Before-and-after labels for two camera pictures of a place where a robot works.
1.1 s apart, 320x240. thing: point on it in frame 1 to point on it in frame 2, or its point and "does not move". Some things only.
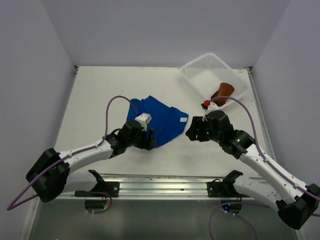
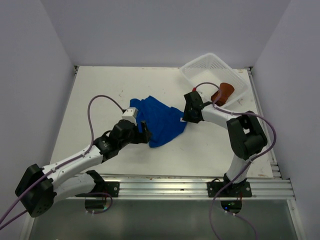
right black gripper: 197,123 to 186,117
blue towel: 167,122 does not move
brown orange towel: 224,90 does not move
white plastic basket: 206,74 does not move
